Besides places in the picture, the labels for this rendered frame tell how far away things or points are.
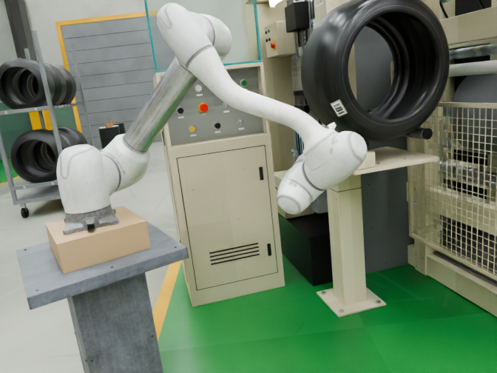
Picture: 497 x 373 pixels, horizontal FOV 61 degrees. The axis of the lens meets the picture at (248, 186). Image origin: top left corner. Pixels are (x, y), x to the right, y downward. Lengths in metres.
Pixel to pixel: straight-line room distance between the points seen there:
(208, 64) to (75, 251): 0.72
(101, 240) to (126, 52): 9.72
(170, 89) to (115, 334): 0.88
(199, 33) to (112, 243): 0.73
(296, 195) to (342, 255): 1.07
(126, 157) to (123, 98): 9.47
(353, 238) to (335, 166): 1.12
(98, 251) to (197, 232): 0.90
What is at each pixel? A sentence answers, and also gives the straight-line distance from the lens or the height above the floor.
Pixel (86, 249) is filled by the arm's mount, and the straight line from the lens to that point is 1.46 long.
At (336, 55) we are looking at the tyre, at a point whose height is 1.23.
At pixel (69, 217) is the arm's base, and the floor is 0.80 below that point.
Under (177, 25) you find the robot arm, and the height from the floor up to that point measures 1.35.
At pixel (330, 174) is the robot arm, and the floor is 0.92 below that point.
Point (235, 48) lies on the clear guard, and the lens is 2.25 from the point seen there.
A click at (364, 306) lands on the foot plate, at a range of 2.29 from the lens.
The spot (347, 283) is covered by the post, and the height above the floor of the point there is 0.13.
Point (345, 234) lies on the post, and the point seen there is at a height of 0.40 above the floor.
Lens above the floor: 1.17
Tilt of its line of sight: 14 degrees down
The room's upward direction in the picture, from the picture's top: 6 degrees counter-clockwise
